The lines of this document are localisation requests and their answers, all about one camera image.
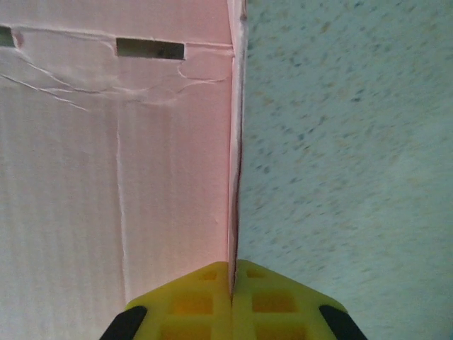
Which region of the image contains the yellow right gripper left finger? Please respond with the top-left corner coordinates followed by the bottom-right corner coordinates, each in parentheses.
top-left (101, 261), bottom-right (233, 340)

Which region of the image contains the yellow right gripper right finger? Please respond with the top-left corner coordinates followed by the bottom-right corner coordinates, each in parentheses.
top-left (231, 259), bottom-right (367, 340)

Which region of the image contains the pink cloth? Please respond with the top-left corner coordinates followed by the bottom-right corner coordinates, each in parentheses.
top-left (0, 0), bottom-right (248, 302)

